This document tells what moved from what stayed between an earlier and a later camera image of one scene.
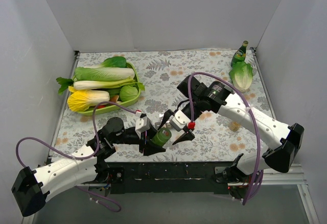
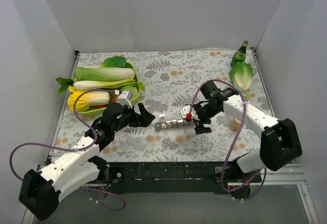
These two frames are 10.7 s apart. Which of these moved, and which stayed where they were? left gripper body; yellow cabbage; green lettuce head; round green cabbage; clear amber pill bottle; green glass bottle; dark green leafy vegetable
Moved: left gripper body
Stayed: yellow cabbage; green lettuce head; round green cabbage; dark green leafy vegetable; clear amber pill bottle; green glass bottle
